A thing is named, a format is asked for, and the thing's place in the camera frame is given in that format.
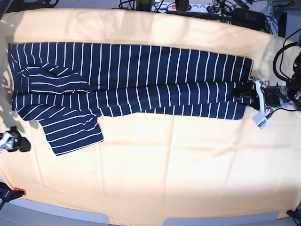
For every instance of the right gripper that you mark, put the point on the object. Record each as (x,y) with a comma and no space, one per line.
(13,141)

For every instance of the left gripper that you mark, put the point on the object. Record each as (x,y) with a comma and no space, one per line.
(274,96)

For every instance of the navy white striped T-shirt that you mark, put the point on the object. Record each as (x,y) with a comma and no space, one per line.
(67,86)

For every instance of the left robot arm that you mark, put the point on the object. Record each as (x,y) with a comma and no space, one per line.
(292,83)

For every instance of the blue red clamp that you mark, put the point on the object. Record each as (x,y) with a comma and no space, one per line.
(7,194)

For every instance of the grey pad bottom left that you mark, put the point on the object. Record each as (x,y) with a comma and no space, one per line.
(13,215)

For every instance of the grey pad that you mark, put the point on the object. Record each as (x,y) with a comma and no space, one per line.
(13,215)
(224,221)

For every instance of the black power adapter box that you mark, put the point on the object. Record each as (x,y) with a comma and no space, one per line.
(244,16)

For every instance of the black round object top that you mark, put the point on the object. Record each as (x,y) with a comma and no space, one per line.
(182,6)

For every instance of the white power strip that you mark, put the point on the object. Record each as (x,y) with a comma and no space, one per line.
(170,7)

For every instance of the yellow table cloth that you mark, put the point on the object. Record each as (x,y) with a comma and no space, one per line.
(152,167)

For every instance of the grey pad bottom right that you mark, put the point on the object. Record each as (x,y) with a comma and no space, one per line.
(224,221)

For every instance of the black clamp right corner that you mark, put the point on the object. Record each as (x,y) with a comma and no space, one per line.
(295,215)

